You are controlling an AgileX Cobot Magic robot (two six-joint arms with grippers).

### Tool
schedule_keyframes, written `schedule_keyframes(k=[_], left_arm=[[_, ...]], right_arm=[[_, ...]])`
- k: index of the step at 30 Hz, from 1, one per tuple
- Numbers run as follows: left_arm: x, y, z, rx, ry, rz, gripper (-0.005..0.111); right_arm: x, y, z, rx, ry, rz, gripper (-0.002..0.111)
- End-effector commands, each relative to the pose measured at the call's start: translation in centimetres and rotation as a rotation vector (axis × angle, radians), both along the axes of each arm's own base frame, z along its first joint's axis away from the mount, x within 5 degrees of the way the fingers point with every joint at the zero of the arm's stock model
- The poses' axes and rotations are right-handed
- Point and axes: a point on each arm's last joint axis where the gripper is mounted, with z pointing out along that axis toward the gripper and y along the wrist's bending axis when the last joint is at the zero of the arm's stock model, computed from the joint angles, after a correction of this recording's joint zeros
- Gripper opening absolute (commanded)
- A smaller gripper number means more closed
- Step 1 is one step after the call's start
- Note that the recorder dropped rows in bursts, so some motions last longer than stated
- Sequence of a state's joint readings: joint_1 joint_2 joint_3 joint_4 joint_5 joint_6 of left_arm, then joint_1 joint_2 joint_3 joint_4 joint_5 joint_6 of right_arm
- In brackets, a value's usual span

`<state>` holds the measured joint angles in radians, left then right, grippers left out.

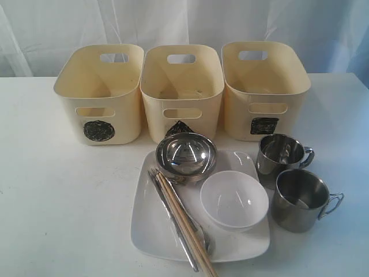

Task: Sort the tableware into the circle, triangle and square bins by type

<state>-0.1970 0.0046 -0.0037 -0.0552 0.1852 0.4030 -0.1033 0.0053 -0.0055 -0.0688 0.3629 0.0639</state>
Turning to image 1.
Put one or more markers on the stainless steel bowl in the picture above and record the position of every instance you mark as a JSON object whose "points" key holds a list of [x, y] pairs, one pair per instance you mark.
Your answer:
{"points": [[186, 157]]}

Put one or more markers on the white plastic bowl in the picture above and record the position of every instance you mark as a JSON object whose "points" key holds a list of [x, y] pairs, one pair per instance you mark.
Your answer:
{"points": [[234, 201]]}

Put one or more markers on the steel mug with band handle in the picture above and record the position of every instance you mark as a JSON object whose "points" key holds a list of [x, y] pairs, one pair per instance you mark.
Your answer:
{"points": [[279, 152]]}

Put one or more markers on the steel mug with wire handle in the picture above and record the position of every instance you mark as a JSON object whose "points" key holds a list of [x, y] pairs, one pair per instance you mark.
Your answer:
{"points": [[301, 198]]}

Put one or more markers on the right wooden chopstick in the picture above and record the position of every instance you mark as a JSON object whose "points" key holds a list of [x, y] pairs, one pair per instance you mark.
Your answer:
{"points": [[213, 270]]}

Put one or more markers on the cream bin with triangle mark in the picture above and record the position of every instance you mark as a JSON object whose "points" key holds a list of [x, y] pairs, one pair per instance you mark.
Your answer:
{"points": [[182, 83]]}

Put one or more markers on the cream bin with square mark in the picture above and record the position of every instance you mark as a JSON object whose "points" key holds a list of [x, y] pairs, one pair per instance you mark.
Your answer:
{"points": [[265, 87]]}

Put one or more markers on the cream bin with circle mark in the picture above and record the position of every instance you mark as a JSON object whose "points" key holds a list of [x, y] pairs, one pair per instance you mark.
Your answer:
{"points": [[99, 90]]}

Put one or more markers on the stainless steel fork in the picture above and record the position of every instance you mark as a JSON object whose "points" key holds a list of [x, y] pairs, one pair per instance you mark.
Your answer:
{"points": [[180, 236]]}

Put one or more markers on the stainless steel spoon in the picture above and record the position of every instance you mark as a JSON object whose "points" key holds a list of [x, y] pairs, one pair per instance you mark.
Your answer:
{"points": [[207, 241]]}

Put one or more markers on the white square plate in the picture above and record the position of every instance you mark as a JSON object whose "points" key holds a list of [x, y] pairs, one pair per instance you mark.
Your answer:
{"points": [[153, 233]]}

